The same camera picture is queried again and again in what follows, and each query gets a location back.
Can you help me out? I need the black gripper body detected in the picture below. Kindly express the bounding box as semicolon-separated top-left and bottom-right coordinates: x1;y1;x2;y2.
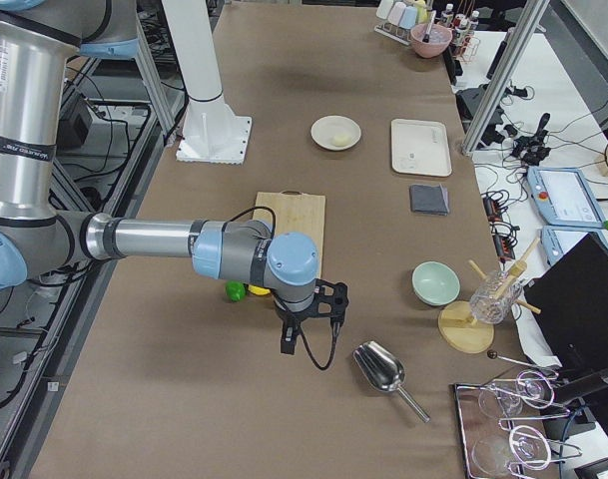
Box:
274;296;307;335

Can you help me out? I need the cream round plate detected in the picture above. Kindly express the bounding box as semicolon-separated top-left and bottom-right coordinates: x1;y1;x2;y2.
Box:
310;115;361;151

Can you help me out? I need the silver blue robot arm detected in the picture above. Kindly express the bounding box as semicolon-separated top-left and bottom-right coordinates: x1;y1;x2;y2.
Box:
0;1;321;353

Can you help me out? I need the cream rectangular tray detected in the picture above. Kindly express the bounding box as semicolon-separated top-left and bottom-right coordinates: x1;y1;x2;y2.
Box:
390;119;452;178

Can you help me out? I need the metal glass rack tray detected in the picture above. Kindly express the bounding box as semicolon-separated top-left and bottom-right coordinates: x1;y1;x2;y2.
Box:
452;369;582;478

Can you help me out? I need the yellow lemon near board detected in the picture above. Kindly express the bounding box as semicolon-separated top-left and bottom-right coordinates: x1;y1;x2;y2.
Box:
248;284;271;296

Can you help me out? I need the green lime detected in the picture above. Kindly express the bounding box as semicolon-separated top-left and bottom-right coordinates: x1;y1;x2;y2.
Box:
225;280;247;302

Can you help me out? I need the steel scoop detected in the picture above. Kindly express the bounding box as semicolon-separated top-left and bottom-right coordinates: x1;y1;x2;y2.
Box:
352;340;430;423

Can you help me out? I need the wooden cutting board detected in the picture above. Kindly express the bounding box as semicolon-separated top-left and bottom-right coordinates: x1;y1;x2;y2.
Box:
255;191;326;277

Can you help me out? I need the mint green bowl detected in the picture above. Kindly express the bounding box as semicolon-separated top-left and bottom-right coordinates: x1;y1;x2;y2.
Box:
411;261;460;306

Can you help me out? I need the wooden cup stand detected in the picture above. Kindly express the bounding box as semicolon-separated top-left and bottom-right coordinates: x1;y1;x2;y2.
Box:
438;238;541;353

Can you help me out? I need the grey folded cloth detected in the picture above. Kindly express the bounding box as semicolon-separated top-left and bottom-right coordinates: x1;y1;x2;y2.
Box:
409;184;449;216

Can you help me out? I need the clear glass cup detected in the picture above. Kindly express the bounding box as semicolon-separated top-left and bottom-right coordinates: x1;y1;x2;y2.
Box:
469;270;523;324

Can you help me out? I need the lower teach pendant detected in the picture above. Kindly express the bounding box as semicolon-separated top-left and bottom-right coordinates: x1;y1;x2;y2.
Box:
540;226;608;266

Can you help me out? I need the teach pendant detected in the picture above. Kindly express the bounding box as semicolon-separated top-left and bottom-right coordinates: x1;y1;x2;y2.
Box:
540;226;608;266
526;167;605;229

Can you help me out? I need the black monitor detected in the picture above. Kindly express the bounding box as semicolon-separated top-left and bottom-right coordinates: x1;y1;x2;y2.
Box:
525;234;608;370

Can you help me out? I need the upper teach pendant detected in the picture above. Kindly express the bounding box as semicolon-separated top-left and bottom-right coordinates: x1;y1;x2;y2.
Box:
526;167;605;229

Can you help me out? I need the pastel cup rack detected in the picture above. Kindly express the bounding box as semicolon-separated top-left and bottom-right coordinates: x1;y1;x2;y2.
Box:
373;0;432;45

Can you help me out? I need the pink bowl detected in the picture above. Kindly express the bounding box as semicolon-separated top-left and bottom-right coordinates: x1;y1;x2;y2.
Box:
410;24;452;59

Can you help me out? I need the copper bottle rack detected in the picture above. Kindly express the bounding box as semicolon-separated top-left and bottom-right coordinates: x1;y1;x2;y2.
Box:
438;1;480;64

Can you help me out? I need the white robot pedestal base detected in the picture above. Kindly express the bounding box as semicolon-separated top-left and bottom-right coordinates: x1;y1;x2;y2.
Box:
163;0;252;165

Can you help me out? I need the aluminium frame post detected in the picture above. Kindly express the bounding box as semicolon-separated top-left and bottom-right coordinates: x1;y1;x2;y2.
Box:
461;0;549;157

